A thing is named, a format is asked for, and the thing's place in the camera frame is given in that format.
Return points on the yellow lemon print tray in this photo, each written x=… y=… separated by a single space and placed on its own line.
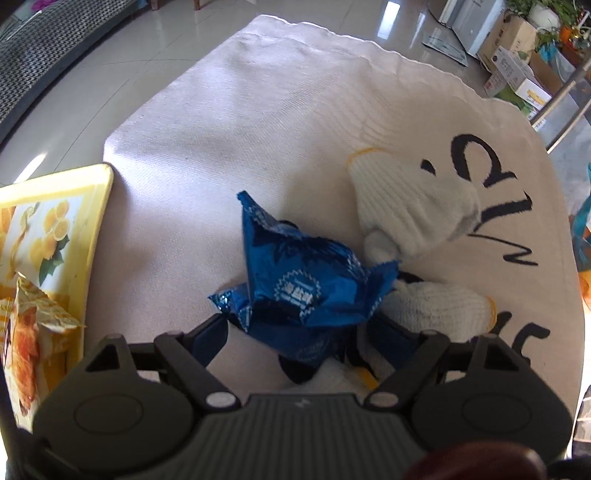
x=69 y=203

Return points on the brown cardboard box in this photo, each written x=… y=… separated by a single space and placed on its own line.
x=512 y=34

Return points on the white cardboard box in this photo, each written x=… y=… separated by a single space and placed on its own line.
x=517 y=78

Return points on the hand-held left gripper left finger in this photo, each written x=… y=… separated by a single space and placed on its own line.
x=210 y=337

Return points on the bathroom scale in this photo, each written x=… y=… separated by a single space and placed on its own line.
x=443 y=46

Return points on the metal pole with orange foot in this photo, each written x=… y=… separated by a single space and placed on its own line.
x=570 y=127

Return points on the dark red blurred object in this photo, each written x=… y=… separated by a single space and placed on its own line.
x=475 y=461

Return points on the houndstooth sofa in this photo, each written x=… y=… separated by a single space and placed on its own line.
x=51 y=50

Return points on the yellow croissant packet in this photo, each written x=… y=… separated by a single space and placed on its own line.
x=32 y=332

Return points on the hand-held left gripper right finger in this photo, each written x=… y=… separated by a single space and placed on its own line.
x=388 y=337

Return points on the green box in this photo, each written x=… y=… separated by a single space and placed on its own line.
x=512 y=99

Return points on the clear printed plastic bag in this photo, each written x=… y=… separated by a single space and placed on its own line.
x=582 y=221

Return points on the blue snack packet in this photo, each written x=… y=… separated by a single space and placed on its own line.
x=300 y=281

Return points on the white appliance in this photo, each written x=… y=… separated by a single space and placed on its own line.
x=475 y=23

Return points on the white printed cloth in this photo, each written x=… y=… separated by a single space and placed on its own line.
x=231 y=115

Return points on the potted green plant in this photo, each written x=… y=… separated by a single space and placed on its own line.
x=545 y=14

